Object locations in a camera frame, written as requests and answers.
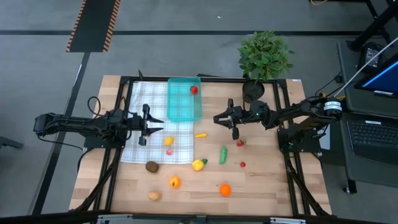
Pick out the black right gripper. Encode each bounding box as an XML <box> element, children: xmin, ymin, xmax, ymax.
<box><xmin>212</xmin><ymin>98</ymin><xmax>250</xmax><ymax>142</ymax></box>

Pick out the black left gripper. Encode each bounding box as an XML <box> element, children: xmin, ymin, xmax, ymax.
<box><xmin>127</xmin><ymin>104</ymin><xmax>165</xmax><ymax>147</ymax></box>

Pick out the green toy cucumber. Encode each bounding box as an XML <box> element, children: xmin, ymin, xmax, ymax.
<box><xmin>218</xmin><ymin>146</ymin><xmax>228</xmax><ymax>166</ymax></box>

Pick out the brown toy kiwi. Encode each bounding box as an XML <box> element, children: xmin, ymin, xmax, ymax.
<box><xmin>145</xmin><ymin>161</ymin><xmax>160</xmax><ymax>174</ymax></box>

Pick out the orange toy persimmon with stem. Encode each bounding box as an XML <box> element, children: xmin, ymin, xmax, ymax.
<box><xmin>169</xmin><ymin>175</ymin><xmax>182</xmax><ymax>190</ymax></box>

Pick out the tan toy potato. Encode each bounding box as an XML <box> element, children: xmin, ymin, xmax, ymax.
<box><xmin>148</xmin><ymin>190</ymin><xmax>163</xmax><ymax>202</ymax></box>

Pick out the orange toy tangerine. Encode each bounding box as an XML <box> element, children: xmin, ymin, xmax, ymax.
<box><xmin>219</xmin><ymin>184</ymin><xmax>233</xmax><ymax>197</ymax></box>

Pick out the teal translucent tupperware container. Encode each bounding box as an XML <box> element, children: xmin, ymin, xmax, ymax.
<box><xmin>167</xmin><ymin>77</ymin><xmax>203</xmax><ymax>123</ymax></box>

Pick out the white grey checkered cloth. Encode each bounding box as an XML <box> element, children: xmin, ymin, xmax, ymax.
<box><xmin>120</xmin><ymin>81</ymin><xmax>195</xmax><ymax>165</ymax></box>

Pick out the green plant in black pot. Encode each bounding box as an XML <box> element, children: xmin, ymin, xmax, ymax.
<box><xmin>238</xmin><ymin>30</ymin><xmax>295</xmax><ymax>104</ymax></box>

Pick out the yellow plug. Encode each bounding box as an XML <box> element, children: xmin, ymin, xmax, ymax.
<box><xmin>320</xmin><ymin>92</ymin><xmax>346</xmax><ymax>102</ymax></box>

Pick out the black orange-striped floor mat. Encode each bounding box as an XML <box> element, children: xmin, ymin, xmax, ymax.
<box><xmin>65</xmin><ymin>0</ymin><xmax>121</xmax><ymax>53</ymax></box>

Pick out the black crossbar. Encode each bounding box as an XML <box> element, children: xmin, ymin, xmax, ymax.
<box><xmin>0</xmin><ymin>210</ymin><xmax>398</xmax><ymax>224</ymax></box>

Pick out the dark metal leg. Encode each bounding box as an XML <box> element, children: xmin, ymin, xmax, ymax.
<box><xmin>0</xmin><ymin>136</ymin><xmax>25</xmax><ymax>149</ymax></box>

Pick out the dark laptop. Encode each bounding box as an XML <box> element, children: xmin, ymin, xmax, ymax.
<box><xmin>346</xmin><ymin>119</ymin><xmax>398</xmax><ymax>165</ymax></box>

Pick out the black power adapter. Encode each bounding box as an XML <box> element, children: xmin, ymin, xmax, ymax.
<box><xmin>357</xmin><ymin>42</ymin><xmax>386</xmax><ymax>74</ymax></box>

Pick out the monitor with blue screen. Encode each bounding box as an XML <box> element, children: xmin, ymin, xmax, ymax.
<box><xmin>354</xmin><ymin>52</ymin><xmax>398</xmax><ymax>99</ymax></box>

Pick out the black stand leg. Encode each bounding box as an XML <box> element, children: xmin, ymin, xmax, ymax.
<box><xmin>346</xmin><ymin>0</ymin><xmax>398</xmax><ymax>52</ymax></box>

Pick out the black aluminium table frame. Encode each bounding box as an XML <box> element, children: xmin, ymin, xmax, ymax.
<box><xmin>70</xmin><ymin>74</ymin><xmax>332</xmax><ymax>218</ymax></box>

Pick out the silver mount bracket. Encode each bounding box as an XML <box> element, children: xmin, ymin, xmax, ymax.
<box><xmin>96</xmin><ymin>213</ymin><xmax>133</xmax><ymax>224</ymax></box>
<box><xmin>269</xmin><ymin>217</ymin><xmax>307</xmax><ymax>224</ymax></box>

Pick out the white cable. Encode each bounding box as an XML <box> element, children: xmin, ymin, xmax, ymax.
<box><xmin>334</xmin><ymin>36</ymin><xmax>398</xmax><ymax>98</ymax></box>

